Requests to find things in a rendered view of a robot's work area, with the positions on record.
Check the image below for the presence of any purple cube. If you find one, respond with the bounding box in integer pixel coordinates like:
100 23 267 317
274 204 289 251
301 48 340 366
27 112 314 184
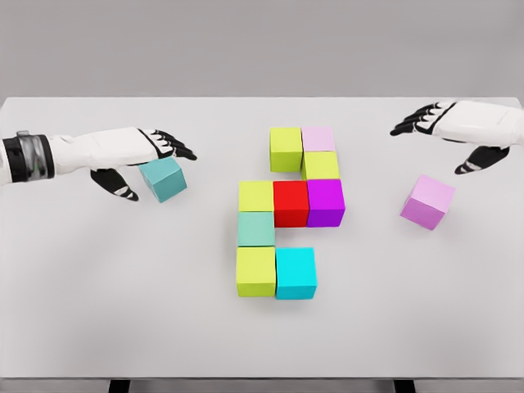
305 178 346 228

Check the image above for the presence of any red cube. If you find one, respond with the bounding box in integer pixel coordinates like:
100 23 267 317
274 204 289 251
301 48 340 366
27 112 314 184
272 180 310 228

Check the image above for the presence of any yellow-green cube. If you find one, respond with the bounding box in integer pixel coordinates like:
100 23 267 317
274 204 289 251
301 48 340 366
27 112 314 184
300 151 342 182
235 246 277 298
237 180 275 214
269 127 304 174

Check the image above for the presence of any pale pink cube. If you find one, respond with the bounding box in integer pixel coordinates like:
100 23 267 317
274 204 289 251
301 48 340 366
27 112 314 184
300 125 338 154

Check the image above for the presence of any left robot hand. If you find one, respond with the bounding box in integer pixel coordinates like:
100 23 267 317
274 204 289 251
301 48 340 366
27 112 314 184
84 127 198 202

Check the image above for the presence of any cyan cube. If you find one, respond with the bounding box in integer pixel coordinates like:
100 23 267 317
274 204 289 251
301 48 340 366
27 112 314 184
274 246 318 301

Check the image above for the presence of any teal cube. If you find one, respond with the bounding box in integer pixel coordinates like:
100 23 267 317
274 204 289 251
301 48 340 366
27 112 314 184
138 157 189 204

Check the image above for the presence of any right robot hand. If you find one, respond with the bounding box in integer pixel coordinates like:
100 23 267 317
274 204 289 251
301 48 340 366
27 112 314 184
389 100 511 176

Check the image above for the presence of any mint green cube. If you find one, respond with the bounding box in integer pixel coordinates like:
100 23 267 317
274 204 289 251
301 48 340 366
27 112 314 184
237 210 276 248

